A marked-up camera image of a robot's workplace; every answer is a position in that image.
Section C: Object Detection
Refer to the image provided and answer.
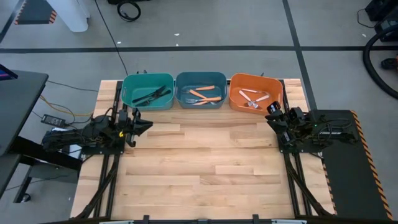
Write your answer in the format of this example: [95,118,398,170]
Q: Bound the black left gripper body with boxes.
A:
[118,108,141,147]

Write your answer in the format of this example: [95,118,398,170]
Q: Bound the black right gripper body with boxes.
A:
[266,101,305,146]

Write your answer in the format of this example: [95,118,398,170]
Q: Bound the orange plastic bin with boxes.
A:
[229,73,284,116]

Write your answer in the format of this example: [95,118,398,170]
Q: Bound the teal green plastic bin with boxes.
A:
[120,73,175,111]

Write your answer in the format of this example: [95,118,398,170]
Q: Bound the white board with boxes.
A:
[51,126,88,157]

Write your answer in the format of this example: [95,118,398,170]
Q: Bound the dark blue plastic bin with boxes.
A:
[175,71,228,110]

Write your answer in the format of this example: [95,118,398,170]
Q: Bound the large black hazard-striped platform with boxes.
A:
[310,109,395,222]

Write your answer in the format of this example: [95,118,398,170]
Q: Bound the black desk base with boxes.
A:
[0,136,83,203]

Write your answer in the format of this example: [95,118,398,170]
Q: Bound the black power adapter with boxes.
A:
[41,114,67,127]

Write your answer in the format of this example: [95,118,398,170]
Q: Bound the black desk top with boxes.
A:
[0,70,49,156]

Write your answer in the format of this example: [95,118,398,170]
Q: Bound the black red device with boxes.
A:
[381,55,398,71]

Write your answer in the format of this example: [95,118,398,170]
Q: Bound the white pillar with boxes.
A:
[46,0,91,34]

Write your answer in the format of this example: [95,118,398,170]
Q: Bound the dark computer screen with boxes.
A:
[0,63,19,82]

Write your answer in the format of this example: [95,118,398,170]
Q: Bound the black floor equipment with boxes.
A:
[364,0,398,43]

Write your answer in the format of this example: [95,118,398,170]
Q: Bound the small black hazard-striped mat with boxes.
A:
[14,0,58,25]

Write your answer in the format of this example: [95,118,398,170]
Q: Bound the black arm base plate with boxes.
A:
[81,130,127,156]
[276,129,324,154]

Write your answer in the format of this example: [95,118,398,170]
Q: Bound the black aluminium frame rails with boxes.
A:
[74,79,128,218]
[278,79,335,218]

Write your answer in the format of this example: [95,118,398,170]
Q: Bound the thin black floor cable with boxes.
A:
[46,80,99,93]

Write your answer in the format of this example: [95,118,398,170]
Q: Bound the yellow floor cable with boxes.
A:
[39,95,94,118]

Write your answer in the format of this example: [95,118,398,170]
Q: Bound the long black floor cable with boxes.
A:
[94,0,129,77]

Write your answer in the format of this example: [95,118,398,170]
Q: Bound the thick black hose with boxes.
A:
[362,24,398,100]

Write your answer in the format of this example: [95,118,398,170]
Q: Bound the coiled black cable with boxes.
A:
[116,0,142,23]

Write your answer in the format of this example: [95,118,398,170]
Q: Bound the long black frame rail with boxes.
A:
[40,214,398,224]

